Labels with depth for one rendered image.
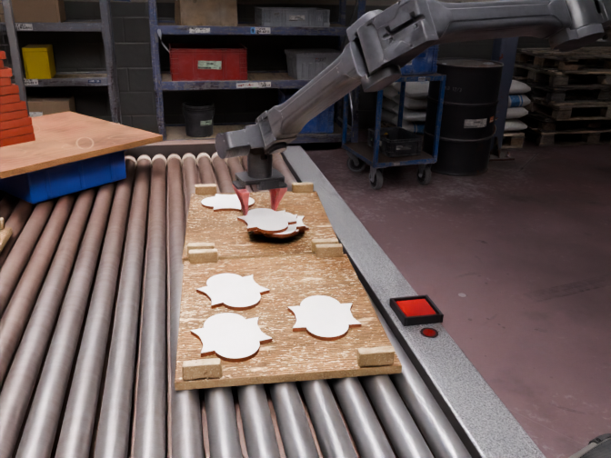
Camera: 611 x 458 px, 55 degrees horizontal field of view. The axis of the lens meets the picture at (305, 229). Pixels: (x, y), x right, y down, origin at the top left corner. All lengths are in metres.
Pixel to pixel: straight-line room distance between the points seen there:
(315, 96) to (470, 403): 0.58
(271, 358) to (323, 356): 0.08
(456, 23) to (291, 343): 0.57
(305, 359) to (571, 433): 1.63
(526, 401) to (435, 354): 1.52
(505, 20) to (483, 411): 0.61
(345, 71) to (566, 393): 1.90
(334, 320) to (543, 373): 1.76
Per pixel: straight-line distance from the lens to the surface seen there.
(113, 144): 1.80
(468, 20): 0.99
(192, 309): 1.09
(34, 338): 1.12
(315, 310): 1.07
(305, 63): 5.48
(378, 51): 0.96
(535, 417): 2.47
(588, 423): 2.53
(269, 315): 1.07
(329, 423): 0.87
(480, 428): 0.91
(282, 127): 1.21
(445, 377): 0.99
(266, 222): 1.34
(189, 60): 5.33
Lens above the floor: 1.49
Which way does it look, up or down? 23 degrees down
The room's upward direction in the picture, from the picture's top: 1 degrees clockwise
